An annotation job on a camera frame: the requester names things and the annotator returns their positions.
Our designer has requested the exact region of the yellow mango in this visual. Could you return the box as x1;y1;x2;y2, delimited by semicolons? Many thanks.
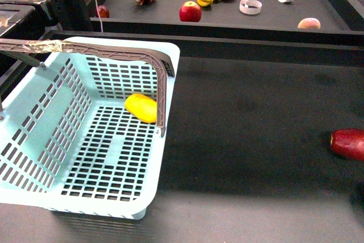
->
125;93;157;123

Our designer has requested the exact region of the light blue plastic basket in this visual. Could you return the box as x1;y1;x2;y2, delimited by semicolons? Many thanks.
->
1;37;180;219

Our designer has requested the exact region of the large red apple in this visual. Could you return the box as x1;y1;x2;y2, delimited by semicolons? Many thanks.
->
179;1;202;22

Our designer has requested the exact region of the small red apple left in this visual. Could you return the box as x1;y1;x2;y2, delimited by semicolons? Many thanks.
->
95;5;110;18

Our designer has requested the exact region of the pink peach front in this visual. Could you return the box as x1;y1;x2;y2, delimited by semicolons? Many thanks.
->
297;18;321;30

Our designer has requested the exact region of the black upper display tray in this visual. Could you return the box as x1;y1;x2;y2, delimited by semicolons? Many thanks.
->
91;0;363;46

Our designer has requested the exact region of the dark red wax apple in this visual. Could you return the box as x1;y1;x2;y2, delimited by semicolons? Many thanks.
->
330;129;363;161

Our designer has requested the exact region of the white tape ring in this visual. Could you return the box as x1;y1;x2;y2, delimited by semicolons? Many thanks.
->
239;0;263;16

